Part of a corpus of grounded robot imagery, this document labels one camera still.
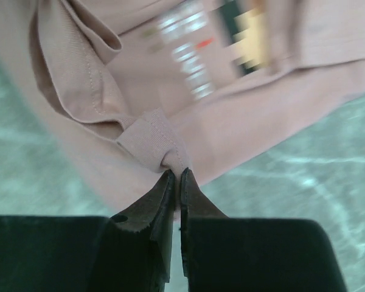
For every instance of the pink t shirt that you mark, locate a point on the pink t shirt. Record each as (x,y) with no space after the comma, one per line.
(133,88)

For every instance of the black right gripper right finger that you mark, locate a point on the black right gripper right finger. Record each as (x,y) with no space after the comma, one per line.
(220,253)

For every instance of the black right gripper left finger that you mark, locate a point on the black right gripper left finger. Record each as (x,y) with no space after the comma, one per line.
(130,251)

